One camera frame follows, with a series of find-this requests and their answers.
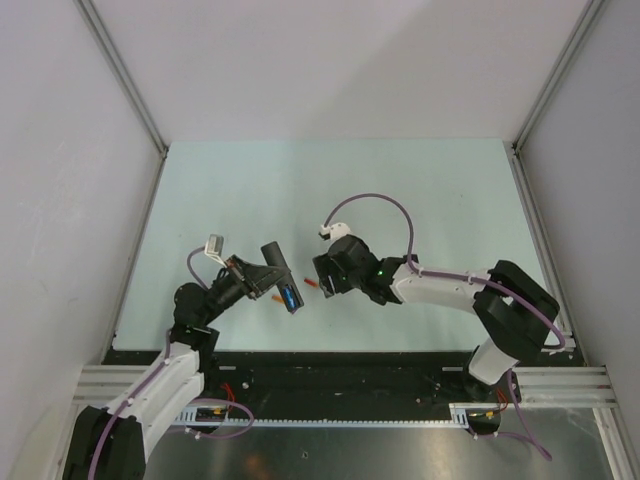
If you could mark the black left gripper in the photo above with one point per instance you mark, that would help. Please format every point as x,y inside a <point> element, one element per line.
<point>250,272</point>

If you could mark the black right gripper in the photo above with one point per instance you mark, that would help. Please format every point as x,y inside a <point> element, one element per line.
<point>326,266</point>

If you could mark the black remote control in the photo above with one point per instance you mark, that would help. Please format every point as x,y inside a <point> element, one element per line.
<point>274,257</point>

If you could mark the blue battery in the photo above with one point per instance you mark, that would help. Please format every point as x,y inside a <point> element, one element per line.
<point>291,298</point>

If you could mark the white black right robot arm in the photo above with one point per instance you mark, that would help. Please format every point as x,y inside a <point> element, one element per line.
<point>516,312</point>

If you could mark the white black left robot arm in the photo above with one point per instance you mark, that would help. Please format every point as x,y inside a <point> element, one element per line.
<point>115,441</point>

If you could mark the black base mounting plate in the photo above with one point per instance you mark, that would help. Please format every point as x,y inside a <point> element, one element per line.
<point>347,387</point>

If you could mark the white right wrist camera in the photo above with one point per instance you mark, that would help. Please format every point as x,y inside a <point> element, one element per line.
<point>334,231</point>

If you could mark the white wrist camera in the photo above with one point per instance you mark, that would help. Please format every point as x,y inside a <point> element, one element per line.
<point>334,231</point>
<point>213,248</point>

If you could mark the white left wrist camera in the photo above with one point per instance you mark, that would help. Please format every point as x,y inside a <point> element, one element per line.
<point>213,248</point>

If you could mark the left aluminium frame post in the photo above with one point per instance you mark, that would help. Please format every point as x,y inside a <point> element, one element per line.
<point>117,65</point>

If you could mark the aluminium frame post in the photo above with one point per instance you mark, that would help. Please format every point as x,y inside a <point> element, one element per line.
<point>117,65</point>
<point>569,53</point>

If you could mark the right aluminium frame post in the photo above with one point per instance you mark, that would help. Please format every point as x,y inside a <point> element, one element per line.
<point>569,53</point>

